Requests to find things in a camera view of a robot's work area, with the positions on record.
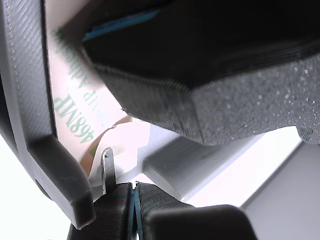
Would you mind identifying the padded gripper finger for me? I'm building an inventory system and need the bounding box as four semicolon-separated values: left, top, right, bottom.
133;181;258;240

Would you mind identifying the tape strip with 3M liner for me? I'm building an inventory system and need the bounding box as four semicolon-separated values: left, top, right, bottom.
43;0;152;202

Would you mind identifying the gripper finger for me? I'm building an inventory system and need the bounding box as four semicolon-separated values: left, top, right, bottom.
79;0;320;146

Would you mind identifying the bladed gripper finger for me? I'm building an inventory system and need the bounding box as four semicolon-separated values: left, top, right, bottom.
66;146;136;240

